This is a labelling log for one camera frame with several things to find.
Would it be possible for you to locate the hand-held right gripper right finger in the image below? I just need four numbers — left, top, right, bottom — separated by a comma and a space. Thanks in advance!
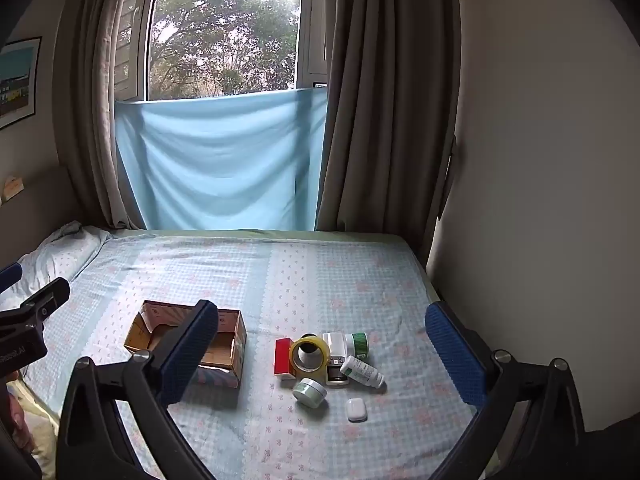
425, 302, 587, 480

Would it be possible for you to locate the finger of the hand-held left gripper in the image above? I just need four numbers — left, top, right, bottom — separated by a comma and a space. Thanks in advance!
0, 277, 71, 333
0, 263, 24, 292

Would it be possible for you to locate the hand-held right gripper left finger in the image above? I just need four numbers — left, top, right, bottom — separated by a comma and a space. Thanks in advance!
57, 300, 221, 480

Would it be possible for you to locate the cardboard box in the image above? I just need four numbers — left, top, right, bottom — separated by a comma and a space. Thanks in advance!
124, 300, 248, 390

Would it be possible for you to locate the red carton box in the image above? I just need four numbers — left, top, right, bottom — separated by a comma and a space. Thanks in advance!
274, 337, 297, 381

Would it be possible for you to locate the white pill bottle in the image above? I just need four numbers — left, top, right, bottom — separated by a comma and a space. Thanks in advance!
340, 355, 386, 389

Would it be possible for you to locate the green jar white lid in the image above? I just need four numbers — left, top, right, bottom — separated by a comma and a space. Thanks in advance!
321, 331, 370, 361

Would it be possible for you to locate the black round tin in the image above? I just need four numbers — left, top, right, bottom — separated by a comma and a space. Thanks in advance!
324, 356, 353, 389

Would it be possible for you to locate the clear packing tape roll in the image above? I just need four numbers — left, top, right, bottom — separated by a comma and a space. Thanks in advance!
289, 334, 331, 373

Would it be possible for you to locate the small pale green jar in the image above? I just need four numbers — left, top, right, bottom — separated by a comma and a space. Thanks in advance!
292, 378, 328, 409

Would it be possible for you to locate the floral pillow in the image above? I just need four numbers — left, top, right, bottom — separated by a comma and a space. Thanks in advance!
0, 220, 108, 311

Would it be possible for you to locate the pale yellow cloth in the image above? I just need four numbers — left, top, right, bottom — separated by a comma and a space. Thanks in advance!
7, 377, 61, 480

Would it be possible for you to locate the brown curtain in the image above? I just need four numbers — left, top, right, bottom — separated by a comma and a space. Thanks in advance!
315, 0, 461, 261
52, 0, 166, 231

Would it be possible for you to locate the light blue hanging cloth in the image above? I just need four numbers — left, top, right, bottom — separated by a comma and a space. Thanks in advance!
114, 86, 330, 233

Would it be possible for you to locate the tree outside window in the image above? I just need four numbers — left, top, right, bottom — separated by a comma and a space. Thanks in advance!
148, 0, 301, 100

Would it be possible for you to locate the framed wall picture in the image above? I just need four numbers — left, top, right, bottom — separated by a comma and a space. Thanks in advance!
0, 36, 42, 131

